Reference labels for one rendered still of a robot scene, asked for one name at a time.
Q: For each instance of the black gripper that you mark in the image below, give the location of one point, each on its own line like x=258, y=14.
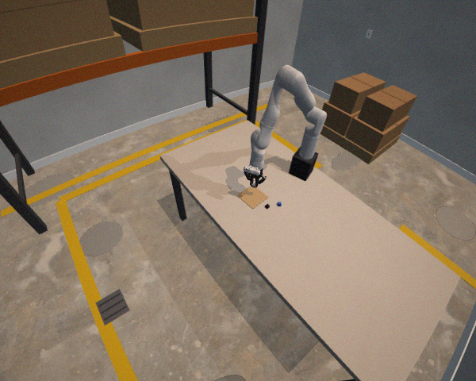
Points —
x=250, y=177

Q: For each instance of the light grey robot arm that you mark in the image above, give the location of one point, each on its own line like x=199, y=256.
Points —
x=293, y=81

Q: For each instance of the tan flat mat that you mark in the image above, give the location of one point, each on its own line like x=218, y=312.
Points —
x=252, y=197

